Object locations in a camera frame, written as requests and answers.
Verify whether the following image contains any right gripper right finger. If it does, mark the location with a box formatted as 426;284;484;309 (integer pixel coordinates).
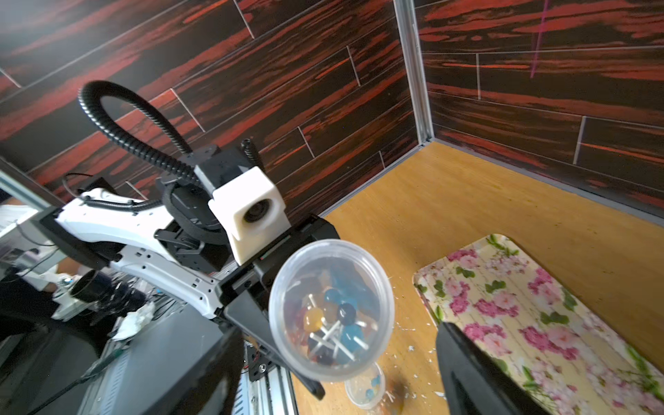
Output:
436;323;546;414

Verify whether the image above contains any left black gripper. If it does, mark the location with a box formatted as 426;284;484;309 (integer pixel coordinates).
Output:
217;214;340;400

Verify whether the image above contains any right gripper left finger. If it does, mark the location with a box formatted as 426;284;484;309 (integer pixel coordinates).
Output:
147;328;245;414

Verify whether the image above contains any clear candy jar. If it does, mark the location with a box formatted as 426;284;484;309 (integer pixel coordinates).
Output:
268;239;395;382
344;362;386;411

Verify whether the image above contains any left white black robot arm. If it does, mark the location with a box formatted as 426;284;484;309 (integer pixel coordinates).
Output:
36;81;337;366

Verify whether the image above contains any floral pink rectangular tray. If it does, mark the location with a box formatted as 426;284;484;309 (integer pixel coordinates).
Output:
413;233;663;414

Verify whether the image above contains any metal front rail frame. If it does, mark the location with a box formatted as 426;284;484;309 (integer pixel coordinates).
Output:
79;305;297;414

